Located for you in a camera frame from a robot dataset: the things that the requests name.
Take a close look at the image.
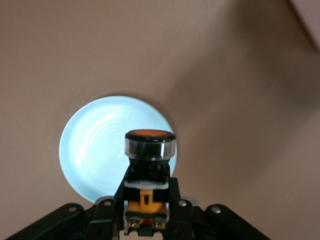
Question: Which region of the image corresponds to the light blue round plate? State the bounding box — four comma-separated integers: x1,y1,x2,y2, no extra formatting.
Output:
58,94,178,204

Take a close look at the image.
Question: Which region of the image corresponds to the orange push button switch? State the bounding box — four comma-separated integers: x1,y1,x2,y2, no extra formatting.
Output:
123,128,177,237

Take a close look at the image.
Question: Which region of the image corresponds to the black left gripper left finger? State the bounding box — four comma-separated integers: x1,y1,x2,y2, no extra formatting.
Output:
0,175,126,240

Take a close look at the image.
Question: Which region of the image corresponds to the brown table mat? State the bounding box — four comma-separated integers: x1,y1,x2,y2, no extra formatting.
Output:
0,0,320,240

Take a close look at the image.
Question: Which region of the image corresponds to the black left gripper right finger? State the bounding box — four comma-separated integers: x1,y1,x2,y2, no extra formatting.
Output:
164,175,273,240

